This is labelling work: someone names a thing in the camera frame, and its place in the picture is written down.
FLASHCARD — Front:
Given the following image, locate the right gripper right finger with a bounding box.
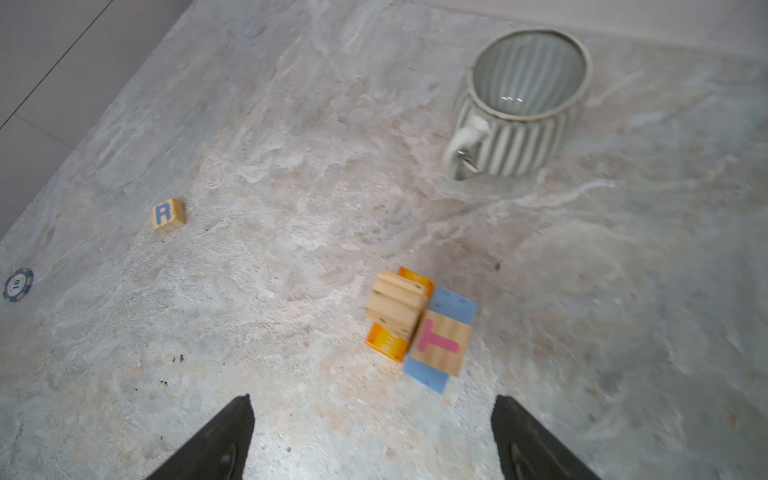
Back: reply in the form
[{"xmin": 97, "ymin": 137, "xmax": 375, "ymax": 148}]
[{"xmin": 490, "ymin": 395, "xmax": 599, "ymax": 480}]

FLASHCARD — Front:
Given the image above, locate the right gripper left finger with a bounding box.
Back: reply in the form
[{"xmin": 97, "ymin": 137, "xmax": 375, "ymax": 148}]
[{"xmin": 147, "ymin": 394, "xmax": 255, "ymax": 480}]

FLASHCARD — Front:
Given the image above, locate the light blue wooden block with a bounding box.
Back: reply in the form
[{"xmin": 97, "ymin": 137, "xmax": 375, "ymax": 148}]
[{"xmin": 403, "ymin": 287, "xmax": 477, "ymax": 395}]

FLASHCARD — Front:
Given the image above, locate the letter T wooden block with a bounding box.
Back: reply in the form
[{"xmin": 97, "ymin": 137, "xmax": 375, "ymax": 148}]
[{"xmin": 409, "ymin": 310, "xmax": 471, "ymax": 377}]

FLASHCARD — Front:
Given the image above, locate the orange supermarket block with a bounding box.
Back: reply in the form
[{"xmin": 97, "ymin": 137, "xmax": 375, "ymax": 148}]
[{"xmin": 365, "ymin": 267, "xmax": 435, "ymax": 363}]

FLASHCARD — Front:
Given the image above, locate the letter R wooden block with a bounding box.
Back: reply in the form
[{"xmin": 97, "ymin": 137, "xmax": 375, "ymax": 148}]
[{"xmin": 151, "ymin": 198, "xmax": 186, "ymax": 232}]

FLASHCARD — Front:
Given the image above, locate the letter Y wooden block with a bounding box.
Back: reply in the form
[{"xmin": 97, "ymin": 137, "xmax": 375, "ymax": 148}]
[{"xmin": 364, "ymin": 270, "xmax": 428, "ymax": 341}]

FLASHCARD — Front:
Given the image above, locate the blue white poker chip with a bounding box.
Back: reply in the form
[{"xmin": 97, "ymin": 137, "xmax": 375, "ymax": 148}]
[{"xmin": 3, "ymin": 268, "xmax": 34, "ymax": 302}]

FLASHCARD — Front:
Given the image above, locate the ribbed silver cup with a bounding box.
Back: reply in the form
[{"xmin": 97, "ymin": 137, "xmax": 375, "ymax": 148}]
[{"xmin": 442, "ymin": 28, "xmax": 593, "ymax": 180}]

